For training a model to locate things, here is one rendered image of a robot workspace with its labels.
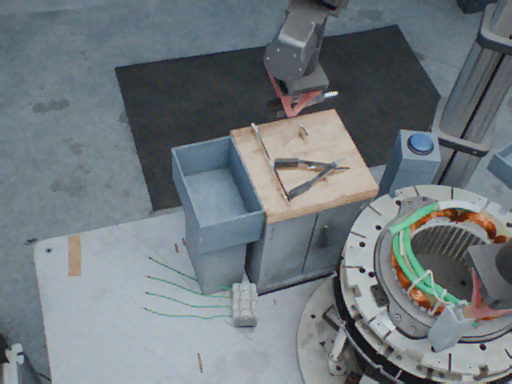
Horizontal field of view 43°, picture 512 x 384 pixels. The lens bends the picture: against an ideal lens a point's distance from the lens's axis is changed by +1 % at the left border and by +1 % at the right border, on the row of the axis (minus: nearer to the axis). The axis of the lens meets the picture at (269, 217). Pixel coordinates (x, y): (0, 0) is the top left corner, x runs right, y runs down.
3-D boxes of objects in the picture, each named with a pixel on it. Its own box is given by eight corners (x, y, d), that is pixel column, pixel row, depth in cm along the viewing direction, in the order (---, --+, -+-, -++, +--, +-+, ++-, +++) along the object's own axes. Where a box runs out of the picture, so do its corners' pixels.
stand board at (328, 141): (266, 225, 105) (267, 216, 103) (229, 139, 114) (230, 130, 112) (376, 196, 110) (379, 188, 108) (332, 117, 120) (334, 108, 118)
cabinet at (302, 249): (255, 298, 126) (267, 224, 105) (226, 222, 136) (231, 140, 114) (345, 272, 132) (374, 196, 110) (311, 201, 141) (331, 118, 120)
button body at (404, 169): (404, 237, 138) (441, 161, 117) (371, 234, 138) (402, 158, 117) (401, 210, 142) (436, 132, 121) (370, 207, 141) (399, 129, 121)
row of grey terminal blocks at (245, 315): (257, 333, 122) (258, 323, 119) (231, 333, 122) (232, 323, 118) (255, 286, 128) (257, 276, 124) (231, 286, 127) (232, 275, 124)
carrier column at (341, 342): (330, 365, 118) (353, 314, 101) (326, 353, 119) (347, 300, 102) (343, 362, 118) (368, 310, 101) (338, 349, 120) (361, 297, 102)
